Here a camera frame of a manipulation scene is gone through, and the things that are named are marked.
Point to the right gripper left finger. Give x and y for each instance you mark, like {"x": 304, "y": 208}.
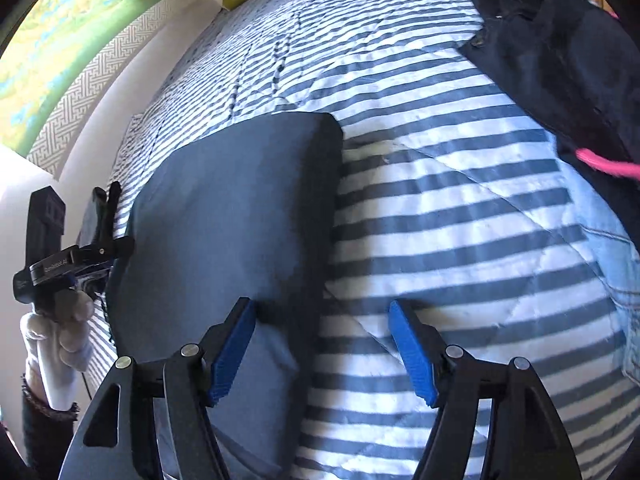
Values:
{"x": 117, "y": 436}

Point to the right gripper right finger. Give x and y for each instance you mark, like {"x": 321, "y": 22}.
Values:
{"x": 526, "y": 437}

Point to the dark navy blue pants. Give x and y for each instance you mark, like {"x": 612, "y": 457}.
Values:
{"x": 246, "y": 212}

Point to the black forearm sleeve left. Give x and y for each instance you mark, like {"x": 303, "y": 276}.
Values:
{"x": 47, "y": 433}

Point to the white gloved left hand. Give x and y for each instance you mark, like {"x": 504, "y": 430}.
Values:
{"x": 58, "y": 350}

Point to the folded dark grey pants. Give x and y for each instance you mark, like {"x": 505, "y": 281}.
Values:
{"x": 96, "y": 241}

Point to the light blue denim jeans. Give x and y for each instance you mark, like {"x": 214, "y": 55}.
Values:
{"x": 617, "y": 257}

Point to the blue white striped bedspread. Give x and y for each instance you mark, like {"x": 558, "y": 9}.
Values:
{"x": 451, "y": 201}

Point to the black jacket pink stripe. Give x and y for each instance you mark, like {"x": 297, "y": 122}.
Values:
{"x": 571, "y": 67}

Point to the landscape wall hanging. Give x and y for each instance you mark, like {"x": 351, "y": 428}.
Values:
{"x": 59, "y": 57}

